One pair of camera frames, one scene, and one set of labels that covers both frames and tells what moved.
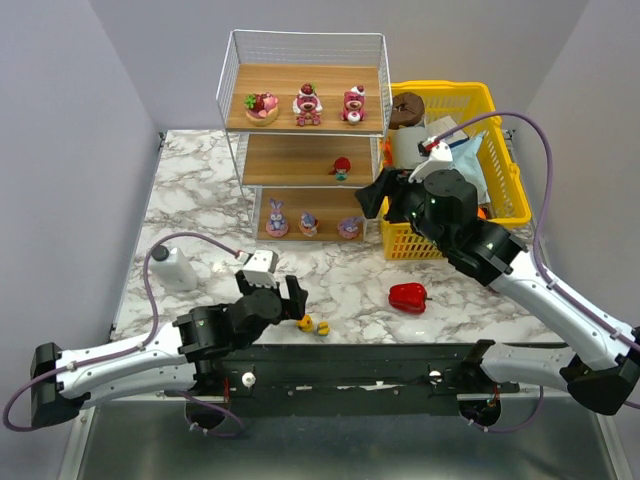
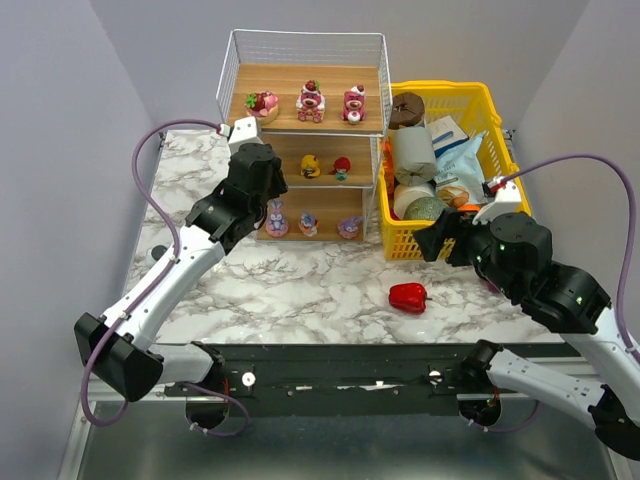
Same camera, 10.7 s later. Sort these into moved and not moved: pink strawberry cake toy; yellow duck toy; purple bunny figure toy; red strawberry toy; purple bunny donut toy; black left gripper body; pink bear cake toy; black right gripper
Moved: yellow duck toy; black left gripper body; black right gripper
Not moved: red strawberry toy; purple bunny figure toy; pink bear cake toy; purple bunny donut toy; pink strawberry cake toy
